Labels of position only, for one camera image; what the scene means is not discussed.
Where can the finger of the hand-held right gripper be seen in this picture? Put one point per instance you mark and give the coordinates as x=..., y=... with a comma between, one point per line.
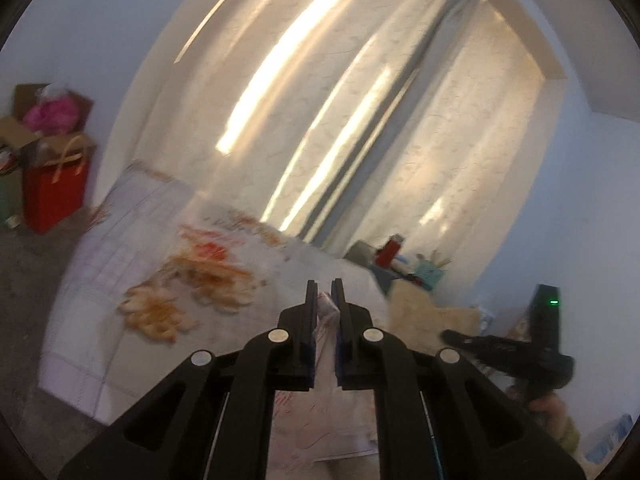
x=490, y=352

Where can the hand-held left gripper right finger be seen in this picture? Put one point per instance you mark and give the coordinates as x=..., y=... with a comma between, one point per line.
x=352, y=350

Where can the brown cardboard box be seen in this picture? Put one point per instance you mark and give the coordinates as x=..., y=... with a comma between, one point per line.
x=20, y=132

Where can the green carton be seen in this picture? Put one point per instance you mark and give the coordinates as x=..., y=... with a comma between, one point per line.
x=10, y=195

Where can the red gift bag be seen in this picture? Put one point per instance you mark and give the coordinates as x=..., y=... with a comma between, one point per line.
x=50, y=195

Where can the wooden chopsticks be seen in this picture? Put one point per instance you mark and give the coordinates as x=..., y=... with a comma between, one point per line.
x=442, y=259

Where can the person's right hand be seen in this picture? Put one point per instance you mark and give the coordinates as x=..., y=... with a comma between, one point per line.
x=550, y=409

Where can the cream patterned curtain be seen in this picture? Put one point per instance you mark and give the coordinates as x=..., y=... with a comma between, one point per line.
x=350, y=110

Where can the pink plush item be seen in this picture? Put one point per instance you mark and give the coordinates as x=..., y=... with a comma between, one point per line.
x=50, y=115

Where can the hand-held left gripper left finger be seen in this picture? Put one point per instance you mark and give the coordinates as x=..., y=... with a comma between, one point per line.
x=300, y=350

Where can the floral print folding table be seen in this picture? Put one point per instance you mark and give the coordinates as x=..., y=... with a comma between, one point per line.
x=125, y=240

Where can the teal utensil holder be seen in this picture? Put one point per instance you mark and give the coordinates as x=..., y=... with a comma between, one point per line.
x=430, y=275

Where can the red thermos flask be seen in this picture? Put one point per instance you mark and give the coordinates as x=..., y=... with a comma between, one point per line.
x=387, y=255

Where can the clear red print plastic bag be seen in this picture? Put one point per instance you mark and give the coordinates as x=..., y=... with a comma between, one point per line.
x=325, y=320

